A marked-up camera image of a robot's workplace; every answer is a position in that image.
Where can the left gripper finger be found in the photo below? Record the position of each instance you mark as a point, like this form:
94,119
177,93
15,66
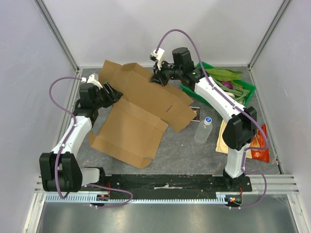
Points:
115,96
108,87

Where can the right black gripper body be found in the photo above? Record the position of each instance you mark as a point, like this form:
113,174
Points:
161,73

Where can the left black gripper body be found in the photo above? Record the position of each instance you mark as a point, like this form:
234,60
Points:
105,98

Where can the brown cardboard box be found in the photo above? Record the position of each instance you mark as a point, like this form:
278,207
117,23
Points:
136,123

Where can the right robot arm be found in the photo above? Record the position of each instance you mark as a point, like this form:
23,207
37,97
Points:
240,121

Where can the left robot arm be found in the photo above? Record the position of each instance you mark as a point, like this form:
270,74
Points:
59,168

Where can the green leafy vegetables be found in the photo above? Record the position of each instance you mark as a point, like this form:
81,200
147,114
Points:
221,74

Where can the red onion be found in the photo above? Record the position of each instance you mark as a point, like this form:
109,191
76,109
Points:
227,84

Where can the clear plastic water bottle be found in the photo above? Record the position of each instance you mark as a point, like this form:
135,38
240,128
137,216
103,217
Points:
203,130

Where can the green long beans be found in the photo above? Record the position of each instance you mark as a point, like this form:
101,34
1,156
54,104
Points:
238,94

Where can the beige paper bag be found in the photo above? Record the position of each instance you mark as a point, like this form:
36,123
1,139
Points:
221,146

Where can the red chip bag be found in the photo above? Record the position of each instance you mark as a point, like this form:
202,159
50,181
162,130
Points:
258,142

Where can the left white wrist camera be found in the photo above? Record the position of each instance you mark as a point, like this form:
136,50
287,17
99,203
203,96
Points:
93,78

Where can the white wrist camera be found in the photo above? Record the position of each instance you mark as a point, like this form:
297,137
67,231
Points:
158,57
93,78

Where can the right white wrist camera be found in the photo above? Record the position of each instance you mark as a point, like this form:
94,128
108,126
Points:
158,57

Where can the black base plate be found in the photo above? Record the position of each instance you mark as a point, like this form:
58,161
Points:
169,186

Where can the white slotted cable duct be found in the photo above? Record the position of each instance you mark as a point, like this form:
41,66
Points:
101,199

